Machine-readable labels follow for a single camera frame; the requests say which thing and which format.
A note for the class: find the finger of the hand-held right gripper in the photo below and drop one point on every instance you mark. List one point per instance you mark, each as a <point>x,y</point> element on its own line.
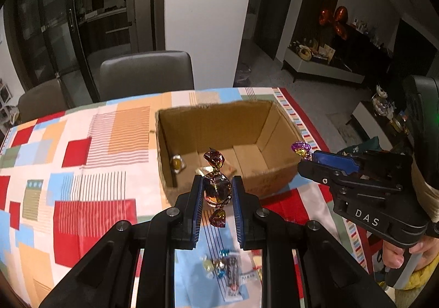
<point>334,159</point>
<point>317,174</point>

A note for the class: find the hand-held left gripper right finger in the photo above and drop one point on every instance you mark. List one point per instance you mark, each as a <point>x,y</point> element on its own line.
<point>238,212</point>

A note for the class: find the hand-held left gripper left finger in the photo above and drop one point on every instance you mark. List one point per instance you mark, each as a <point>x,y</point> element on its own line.
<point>199,212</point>

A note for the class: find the purple gold foil candy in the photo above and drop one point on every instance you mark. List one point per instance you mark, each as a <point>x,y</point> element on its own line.
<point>301,149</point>

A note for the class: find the purple brown foil candy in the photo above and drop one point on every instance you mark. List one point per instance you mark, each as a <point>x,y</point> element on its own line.
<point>216,188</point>

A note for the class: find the cardboard box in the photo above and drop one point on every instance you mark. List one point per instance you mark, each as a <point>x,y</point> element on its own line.
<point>212,129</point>

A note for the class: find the person's right hand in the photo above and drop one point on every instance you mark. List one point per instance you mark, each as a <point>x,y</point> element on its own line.
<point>394,256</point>

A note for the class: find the teal cloth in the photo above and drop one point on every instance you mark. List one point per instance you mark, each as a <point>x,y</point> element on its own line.
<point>360,146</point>

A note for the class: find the blue wrapped candy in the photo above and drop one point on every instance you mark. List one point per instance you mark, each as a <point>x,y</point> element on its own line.
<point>224,253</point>

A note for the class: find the yellow green candy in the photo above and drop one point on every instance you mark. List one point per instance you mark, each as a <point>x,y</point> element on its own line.
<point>206,262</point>

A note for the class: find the white coffee table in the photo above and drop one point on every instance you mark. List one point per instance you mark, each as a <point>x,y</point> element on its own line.
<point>370,122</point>

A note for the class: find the yellow wrapped candy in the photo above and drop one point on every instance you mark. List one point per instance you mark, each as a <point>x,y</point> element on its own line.
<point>177,163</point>

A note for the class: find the gold wrapped candy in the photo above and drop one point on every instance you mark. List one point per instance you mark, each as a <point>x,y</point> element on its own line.
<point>218,266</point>

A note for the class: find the yellow snack packet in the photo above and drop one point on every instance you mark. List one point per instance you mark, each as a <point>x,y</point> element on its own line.
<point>257,268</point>

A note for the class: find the clear packet dark snack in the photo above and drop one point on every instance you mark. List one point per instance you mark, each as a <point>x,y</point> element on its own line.
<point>236,277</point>

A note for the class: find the white flower decoration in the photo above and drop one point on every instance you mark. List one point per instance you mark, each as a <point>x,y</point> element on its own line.
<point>382,102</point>

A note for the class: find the yellow garment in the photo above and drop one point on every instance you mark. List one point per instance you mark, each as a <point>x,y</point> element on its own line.
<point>420,277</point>

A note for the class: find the white low bench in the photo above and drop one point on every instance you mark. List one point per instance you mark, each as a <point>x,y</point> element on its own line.
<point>325,69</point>

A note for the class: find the standing picture card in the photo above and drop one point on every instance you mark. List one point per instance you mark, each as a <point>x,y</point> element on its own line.
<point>326,53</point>

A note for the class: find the yellow basket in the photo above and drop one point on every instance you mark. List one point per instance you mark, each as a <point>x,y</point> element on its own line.
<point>305,53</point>

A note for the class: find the dark sideboard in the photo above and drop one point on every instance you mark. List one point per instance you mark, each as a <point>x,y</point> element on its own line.
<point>363,50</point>

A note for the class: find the colourful patchwork tablecloth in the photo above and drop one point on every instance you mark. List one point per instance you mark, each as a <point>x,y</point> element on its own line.
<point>85,191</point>

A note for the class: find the orange foil balloons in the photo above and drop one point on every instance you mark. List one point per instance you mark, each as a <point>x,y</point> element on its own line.
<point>338,19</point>

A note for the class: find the large grey dining chair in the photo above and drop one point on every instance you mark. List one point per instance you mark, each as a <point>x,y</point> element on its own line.
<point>144,74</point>

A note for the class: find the dark interior door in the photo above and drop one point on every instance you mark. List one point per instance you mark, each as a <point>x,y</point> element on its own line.
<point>271,2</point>

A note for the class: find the small grey dining chair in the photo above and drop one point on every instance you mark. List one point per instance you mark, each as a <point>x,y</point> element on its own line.
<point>41,98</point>

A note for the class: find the photo frames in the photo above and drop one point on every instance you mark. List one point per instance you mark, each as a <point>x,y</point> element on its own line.
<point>7,102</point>

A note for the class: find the black framed glass sliding door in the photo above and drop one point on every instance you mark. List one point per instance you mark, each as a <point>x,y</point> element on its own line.
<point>51,19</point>

